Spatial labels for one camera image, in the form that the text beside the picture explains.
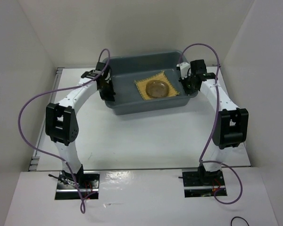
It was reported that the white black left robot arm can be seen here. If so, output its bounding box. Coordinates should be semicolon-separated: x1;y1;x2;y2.
45;62;115;188

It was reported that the black cable loop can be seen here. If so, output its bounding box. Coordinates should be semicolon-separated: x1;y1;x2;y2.
231;216;250;226

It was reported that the yellow woven placemat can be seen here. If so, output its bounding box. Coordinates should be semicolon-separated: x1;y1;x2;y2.
134;71;180;100

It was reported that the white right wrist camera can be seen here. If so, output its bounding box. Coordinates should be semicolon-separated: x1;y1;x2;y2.
176;62;190;80

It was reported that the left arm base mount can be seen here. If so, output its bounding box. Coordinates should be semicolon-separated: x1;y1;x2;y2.
48;171;100;200

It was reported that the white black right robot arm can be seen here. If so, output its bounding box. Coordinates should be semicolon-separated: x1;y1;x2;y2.
176;59;249;185

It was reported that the grey plastic bin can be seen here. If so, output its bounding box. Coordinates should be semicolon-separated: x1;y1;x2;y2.
105;50;198;115

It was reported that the aluminium table edge rail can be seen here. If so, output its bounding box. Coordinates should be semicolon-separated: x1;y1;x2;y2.
28;67;64;172

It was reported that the clear glass plate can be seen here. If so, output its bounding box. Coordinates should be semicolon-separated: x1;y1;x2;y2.
145;80;169;98

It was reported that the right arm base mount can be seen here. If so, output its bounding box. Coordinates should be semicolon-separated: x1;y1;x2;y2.
178;167;227;198

